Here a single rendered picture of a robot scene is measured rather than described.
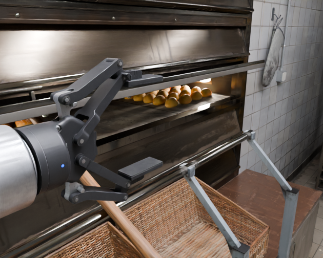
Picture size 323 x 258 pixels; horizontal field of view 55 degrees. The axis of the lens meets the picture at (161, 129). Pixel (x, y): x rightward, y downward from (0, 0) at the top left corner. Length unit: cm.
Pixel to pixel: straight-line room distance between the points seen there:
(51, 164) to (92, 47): 86
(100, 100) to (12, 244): 84
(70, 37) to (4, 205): 87
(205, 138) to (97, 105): 148
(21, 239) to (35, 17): 71
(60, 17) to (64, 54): 11
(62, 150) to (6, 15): 71
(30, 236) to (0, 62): 57
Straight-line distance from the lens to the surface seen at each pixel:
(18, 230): 116
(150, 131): 142
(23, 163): 31
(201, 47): 167
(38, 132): 34
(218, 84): 221
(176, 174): 100
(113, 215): 79
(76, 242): 129
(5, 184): 31
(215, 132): 193
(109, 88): 39
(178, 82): 128
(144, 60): 132
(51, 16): 107
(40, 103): 89
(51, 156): 33
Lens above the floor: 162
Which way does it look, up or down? 18 degrees down
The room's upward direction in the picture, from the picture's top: straight up
